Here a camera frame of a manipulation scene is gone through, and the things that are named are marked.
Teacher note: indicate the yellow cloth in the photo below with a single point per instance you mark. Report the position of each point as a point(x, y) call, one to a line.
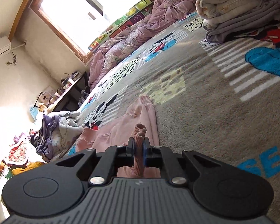
point(30, 166)

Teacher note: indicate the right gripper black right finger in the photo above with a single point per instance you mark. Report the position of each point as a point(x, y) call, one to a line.
point(179, 169)

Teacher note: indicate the pink sweatshirt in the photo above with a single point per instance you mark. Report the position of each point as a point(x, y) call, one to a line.
point(138, 121)

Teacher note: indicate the purple and white clothes pile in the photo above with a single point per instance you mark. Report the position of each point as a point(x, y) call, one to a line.
point(57, 133)

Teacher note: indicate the red floral cushion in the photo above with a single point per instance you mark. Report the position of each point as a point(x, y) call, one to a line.
point(17, 154)

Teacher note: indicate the white wall air conditioner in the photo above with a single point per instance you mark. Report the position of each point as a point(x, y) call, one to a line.
point(0, 47)

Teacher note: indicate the Mickey Mouse plush blanket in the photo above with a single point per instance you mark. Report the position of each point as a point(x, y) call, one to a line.
point(220, 100)

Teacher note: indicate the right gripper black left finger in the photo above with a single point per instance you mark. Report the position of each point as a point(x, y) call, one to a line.
point(98, 168)

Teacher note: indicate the black desk lamp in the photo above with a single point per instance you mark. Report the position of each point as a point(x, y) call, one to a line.
point(40, 106)

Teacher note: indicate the purple floral quilt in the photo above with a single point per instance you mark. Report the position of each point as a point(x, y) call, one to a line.
point(164, 13)

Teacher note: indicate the dark wooden desk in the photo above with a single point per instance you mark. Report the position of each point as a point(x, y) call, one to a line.
point(69, 100)

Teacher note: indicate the colourful alphabet foam mat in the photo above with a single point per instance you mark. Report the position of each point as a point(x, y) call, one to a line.
point(134, 15)

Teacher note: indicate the stack of folded blankets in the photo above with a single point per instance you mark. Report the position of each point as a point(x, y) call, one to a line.
point(223, 19)

